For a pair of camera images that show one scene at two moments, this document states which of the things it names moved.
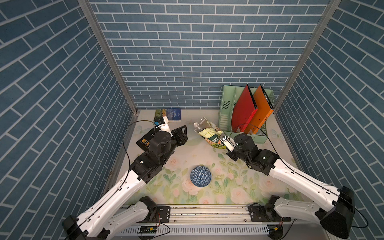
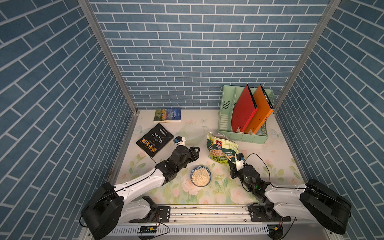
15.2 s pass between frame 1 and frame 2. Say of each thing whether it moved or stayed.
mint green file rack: stayed
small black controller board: stayed
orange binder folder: stayed
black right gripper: moved
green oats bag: moved
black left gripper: moved
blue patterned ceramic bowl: stayed
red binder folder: stayed
